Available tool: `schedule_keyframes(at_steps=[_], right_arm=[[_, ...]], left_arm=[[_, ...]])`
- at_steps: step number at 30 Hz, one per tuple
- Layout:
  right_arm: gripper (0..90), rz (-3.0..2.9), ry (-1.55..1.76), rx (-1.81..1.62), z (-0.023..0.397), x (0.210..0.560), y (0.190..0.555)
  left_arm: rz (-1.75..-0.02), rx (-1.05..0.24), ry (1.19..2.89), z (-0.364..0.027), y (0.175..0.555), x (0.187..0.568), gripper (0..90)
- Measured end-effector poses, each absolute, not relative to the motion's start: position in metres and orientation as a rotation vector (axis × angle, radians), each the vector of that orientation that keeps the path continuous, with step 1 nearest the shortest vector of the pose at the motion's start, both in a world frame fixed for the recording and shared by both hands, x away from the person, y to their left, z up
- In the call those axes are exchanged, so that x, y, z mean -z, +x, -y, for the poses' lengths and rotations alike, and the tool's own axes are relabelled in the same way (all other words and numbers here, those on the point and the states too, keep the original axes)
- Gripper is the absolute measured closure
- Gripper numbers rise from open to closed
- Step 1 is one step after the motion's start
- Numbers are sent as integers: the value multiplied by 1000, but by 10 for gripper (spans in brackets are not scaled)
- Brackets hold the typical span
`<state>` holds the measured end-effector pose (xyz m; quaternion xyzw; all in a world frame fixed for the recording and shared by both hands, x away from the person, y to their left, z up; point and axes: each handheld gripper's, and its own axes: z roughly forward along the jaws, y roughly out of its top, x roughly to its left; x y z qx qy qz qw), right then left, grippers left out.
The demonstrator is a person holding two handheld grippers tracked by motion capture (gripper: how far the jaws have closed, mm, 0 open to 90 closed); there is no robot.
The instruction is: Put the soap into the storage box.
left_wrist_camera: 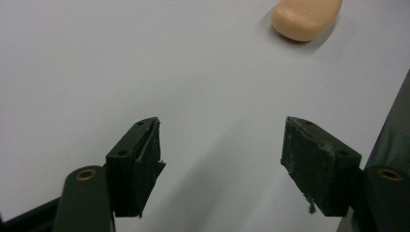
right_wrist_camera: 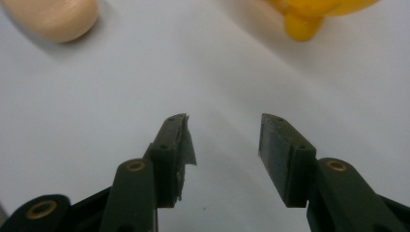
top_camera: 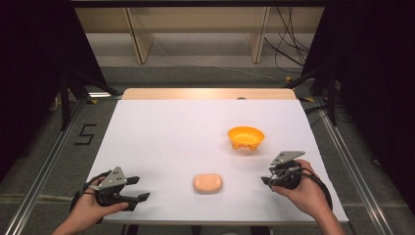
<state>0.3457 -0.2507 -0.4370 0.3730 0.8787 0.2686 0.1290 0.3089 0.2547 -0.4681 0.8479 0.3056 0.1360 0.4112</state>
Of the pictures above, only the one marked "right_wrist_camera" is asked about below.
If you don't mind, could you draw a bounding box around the beige rounded wooden object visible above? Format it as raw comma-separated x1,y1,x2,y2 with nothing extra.
0,0,100,44

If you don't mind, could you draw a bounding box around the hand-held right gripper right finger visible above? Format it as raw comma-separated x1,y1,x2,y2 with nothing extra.
257,112,410,232

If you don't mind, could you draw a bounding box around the yellow plastic toy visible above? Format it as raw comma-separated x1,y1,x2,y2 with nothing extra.
264,0,381,43

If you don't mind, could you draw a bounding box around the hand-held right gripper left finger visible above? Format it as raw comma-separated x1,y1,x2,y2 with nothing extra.
98,112,197,232

